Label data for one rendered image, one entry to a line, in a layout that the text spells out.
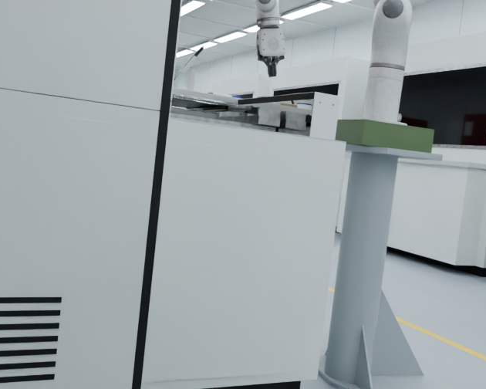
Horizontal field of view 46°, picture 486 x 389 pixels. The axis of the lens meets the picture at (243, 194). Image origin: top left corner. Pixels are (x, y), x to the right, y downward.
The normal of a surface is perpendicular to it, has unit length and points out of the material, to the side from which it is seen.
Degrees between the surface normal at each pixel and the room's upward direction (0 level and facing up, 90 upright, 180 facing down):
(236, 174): 90
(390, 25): 127
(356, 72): 90
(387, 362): 90
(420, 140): 90
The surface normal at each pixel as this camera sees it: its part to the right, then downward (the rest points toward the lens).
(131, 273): 0.43, 0.11
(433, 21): -0.90, -0.07
